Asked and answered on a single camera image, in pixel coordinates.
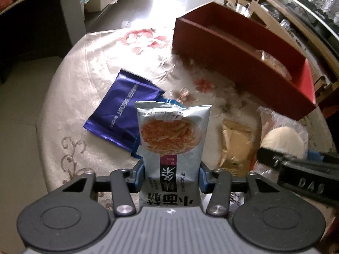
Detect light blue snack packet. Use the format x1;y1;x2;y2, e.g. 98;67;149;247
131;97;186;160

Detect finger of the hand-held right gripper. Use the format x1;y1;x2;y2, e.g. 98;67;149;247
257;147;339;170

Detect clear round cake packet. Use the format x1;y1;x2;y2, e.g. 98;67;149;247
256;106;309;175

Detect red cardboard box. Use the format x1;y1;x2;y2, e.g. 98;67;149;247
172;1;317;121

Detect dark blue biscuit packet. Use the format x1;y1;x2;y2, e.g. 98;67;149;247
83;69;166;154

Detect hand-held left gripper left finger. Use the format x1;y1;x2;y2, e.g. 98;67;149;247
61;161;146;215

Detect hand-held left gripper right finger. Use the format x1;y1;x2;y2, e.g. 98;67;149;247
199;161;278;216

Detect wooden shelf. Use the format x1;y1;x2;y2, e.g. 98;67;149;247
238;0;339;106

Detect clear pastry packet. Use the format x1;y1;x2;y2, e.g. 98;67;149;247
256;50;292;81

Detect floral beige tablecloth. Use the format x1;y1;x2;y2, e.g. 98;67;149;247
37;28;335;244

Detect tan snack packet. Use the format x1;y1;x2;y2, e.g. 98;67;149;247
218;119;253;176

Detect dark desk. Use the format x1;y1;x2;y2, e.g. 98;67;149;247
0;0;86;85

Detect grey noodle snack packet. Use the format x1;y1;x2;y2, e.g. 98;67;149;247
135;101;212;212

